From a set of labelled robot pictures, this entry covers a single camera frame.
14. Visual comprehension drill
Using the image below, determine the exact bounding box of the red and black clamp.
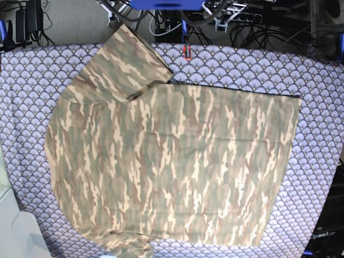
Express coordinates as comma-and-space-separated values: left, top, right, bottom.
183, 45, 192, 60

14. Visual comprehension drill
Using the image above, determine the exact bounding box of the white plastic bin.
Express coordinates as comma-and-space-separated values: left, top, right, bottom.
1, 154, 51, 257

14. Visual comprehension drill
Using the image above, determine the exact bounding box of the purple fan-pattern tablecloth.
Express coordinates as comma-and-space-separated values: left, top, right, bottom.
1, 44, 343, 257

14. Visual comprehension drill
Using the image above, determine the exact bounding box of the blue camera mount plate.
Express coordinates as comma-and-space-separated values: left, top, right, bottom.
130, 0, 204, 10

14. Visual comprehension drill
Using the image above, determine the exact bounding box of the black power adapter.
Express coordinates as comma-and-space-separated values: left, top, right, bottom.
16, 0, 43, 43

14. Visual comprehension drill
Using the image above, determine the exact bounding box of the camouflage T-shirt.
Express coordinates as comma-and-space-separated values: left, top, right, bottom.
45, 25, 302, 257

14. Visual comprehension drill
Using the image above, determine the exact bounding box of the black OpenArm box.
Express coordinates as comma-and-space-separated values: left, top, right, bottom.
302, 161, 344, 257

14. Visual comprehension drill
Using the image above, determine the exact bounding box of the blue clamp handle left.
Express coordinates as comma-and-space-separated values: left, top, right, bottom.
0, 20, 8, 44

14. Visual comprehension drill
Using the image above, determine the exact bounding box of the black power strip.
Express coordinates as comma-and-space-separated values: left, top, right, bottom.
233, 13, 263, 24

